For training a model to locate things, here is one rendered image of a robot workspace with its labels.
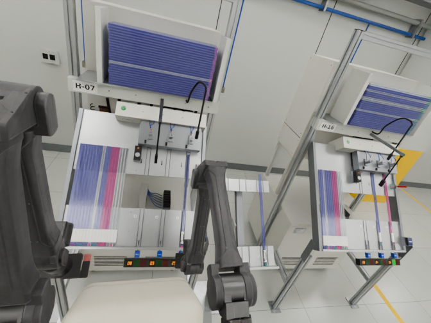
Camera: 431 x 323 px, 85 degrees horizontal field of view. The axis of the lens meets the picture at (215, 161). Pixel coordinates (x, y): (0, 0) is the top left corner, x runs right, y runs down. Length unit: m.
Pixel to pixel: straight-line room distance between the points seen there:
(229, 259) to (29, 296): 0.40
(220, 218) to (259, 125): 2.64
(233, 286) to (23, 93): 0.54
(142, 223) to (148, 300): 0.91
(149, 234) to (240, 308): 0.82
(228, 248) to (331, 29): 2.94
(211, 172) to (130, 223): 0.70
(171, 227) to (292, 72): 2.40
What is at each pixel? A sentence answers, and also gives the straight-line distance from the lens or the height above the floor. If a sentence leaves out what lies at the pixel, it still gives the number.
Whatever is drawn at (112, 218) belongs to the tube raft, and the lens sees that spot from 1.33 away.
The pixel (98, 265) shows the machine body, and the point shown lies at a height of 0.13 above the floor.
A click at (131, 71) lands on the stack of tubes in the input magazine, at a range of 1.31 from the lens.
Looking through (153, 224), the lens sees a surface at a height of 0.80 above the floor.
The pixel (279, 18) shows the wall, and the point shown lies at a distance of 3.00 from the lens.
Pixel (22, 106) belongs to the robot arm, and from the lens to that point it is 0.43.
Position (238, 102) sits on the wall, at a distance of 3.03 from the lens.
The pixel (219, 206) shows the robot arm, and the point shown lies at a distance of 0.68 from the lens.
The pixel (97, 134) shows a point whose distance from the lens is 1.43.
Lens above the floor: 1.77
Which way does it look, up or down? 30 degrees down
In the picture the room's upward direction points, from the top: 15 degrees clockwise
